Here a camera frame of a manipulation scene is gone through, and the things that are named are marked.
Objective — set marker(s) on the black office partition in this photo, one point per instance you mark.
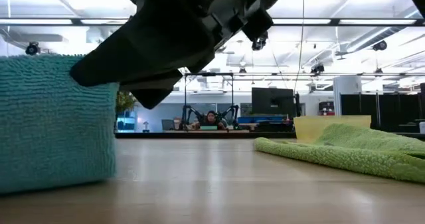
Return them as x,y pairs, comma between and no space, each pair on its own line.
388,111

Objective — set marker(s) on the black ceiling spotlight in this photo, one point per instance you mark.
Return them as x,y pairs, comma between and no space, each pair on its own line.
380,46
32,48
317,68
259,44

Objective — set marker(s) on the blue storage bin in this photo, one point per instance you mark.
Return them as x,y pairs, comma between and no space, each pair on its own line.
265,119

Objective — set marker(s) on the black overhead light bar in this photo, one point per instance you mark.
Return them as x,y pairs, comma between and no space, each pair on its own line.
382,22

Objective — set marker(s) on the person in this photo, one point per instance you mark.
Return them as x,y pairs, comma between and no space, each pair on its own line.
211,119

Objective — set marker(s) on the black aluminium table frame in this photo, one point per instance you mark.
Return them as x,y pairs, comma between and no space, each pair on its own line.
199,135

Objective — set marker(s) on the yellow plastic basket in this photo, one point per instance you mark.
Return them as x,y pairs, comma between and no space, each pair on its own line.
308,127

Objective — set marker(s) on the green microfiber towel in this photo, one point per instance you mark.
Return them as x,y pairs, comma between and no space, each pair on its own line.
358,147

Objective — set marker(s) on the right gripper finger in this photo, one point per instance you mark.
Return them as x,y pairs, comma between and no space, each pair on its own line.
149,51
152,91

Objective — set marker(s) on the blue microfiber towel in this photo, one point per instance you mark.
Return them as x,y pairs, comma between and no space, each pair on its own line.
50,124

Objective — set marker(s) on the small table lamp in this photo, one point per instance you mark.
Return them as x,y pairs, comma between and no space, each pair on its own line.
146,127

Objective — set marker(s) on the black computer monitor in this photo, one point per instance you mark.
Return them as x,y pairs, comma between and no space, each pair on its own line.
272,101

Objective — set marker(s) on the background robot rig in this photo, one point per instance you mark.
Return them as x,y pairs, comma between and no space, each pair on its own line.
192,112

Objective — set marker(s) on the small white box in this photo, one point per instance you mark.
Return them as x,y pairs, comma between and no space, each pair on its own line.
422,127

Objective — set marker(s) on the white pillar cabinet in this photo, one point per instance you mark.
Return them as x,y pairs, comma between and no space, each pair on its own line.
347,97

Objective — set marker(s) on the green potted plant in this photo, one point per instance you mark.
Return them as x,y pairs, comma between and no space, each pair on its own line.
124,101

